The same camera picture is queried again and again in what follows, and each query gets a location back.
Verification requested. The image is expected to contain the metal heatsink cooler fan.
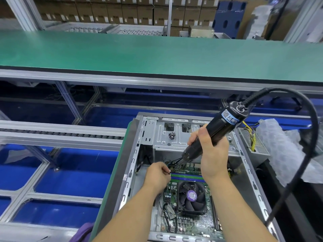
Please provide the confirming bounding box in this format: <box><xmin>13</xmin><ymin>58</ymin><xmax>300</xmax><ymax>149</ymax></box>
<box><xmin>177</xmin><ymin>180</ymin><xmax>208</xmax><ymax>215</ymax></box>

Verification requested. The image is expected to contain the person's right forearm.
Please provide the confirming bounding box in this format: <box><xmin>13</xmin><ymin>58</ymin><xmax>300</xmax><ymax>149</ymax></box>
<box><xmin>206</xmin><ymin>173</ymin><xmax>276</xmax><ymax>242</ymax></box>

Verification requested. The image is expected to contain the grey power supply unit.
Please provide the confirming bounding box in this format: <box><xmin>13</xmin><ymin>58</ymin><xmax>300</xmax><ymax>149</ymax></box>
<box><xmin>238</xmin><ymin>120</ymin><xmax>271</xmax><ymax>167</ymax></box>

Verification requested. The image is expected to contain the stack of cardboard boxes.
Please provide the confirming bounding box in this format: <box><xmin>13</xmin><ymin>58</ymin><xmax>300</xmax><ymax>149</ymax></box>
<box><xmin>30</xmin><ymin>0</ymin><xmax>220</xmax><ymax>36</ymax></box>

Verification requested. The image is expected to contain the black cable loop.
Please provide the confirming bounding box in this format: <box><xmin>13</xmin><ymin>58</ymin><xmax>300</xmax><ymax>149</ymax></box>
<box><xmin>273</xmin><ymin>95</ymin><xmax>304</xmax><ymax>110</ymax></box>

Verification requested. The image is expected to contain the small purple object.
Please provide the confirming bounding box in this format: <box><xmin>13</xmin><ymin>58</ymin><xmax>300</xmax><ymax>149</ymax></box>
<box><xmin>75</xmin><ymin>222</ymin><xmax>95</xmax><ymax>242</ymax></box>

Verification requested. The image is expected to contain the green RAM stick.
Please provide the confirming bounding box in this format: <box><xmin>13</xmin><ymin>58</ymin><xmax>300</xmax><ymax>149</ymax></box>
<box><xmin>171</xmin><ymin>170</ymin><xmax>206</xmax><ymax>180</ymax></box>

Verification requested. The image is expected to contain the black electric screwdriver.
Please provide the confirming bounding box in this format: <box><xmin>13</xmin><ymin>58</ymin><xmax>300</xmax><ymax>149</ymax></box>
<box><xmin>167</xmin><ymin>100</ymin><xmax>252</xmax><ymax>167</ymax></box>

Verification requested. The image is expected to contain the aluminium roller conveyor rail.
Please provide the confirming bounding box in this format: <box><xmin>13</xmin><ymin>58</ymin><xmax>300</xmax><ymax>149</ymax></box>
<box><xmin>0</xmin><ymin>120</ymin><xmax>127</xmax><ymax>152</ymax></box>

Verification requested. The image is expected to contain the green motherboard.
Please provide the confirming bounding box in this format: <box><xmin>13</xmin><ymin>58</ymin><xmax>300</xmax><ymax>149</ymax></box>
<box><xmin>154</xmin><ymin>163</ymin><xmax>226</xmax><ymax>234</ymax></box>

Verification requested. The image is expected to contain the person's right hand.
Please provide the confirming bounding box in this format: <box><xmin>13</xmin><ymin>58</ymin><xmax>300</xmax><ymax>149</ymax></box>
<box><xmin>187</xmin><ymin>124</ymin><xmax>231</xmax><ymax>183</ymax></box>

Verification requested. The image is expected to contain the black and silver computer case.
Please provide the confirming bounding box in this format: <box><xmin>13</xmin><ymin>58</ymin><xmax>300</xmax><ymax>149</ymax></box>
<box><xmin>115</xmin><ymin>112</ymin><xmax>286</xmax><ymax>242</ymax></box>

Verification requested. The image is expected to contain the green conveyor belt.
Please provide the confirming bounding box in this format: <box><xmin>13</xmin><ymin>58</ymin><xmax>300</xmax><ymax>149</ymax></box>
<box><xmin>0</xmin><ymin>30</ymin><xmax>323</xmax><ymax>84</ymax></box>

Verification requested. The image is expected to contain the person's left forearm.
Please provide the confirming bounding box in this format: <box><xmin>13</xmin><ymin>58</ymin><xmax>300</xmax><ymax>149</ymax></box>
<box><xmin>91</xmin><ymin>184</ymin><xmax>163</xmax><ymax>242</ymax></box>

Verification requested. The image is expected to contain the white bubble wrap bag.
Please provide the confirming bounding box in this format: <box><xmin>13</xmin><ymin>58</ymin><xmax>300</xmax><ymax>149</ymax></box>
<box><xmin>256</xmin><ymin>118</ymin><xmax>323</xmax><ymax>188</ymax></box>

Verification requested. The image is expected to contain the person's left hand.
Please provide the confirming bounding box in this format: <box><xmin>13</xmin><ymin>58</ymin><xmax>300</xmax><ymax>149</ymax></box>
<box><xmin>142</xmin><ymin>161</ymin><xmax>172</xmax><ymax>195</ymax></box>

